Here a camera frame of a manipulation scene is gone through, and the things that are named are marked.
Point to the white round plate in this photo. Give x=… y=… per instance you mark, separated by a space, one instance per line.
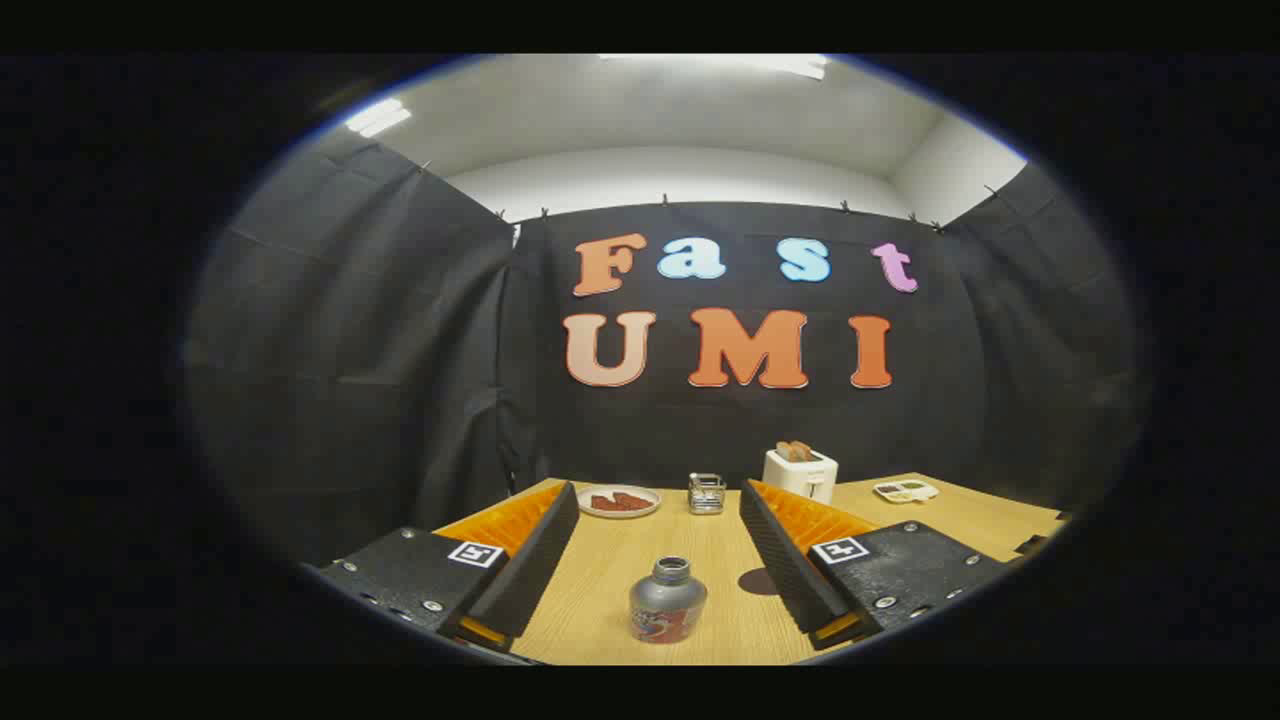
x=584 y=502

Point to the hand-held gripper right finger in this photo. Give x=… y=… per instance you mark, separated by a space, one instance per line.
x=785 y=565

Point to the wooden table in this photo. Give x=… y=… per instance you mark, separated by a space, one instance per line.
x=620 y=570

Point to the red food pieces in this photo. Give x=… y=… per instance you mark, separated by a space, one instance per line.
x=620 y=502

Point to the white toaster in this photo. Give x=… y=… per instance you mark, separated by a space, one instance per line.
x=800 y=477

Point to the dark brown round coaster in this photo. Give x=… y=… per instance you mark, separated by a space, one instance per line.
x=758 y=582

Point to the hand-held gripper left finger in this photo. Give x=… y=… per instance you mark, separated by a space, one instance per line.
x=535 y=560

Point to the silver juice bottle pink label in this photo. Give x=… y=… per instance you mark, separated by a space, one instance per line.
x=668 y=600

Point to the small dark table clamp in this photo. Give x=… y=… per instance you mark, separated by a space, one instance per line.
x=1031 y=545

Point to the white divided sauce tray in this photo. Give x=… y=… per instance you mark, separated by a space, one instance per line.
x=905 y=490

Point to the long ceiling light panel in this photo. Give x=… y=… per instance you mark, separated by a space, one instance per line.
x=760 y=64

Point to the toast slices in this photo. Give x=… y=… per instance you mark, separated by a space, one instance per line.
x=795 y=451

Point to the small metal rack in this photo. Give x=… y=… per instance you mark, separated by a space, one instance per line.
x=706 y=494

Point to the small ceiling light panel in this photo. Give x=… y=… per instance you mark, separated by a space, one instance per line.
x=378 y=117

